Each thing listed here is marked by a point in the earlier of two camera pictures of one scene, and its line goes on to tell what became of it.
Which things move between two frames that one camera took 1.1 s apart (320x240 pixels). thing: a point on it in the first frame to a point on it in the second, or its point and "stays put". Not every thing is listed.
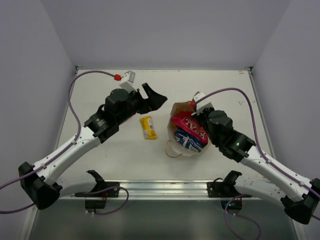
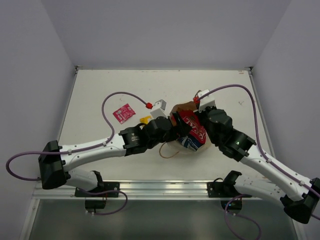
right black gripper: x=205 y=112 stays put
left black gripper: x=144 y=100 to x=173 y=124
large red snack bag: x=191 y=124 stays put
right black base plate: x=226 y=189 stays put
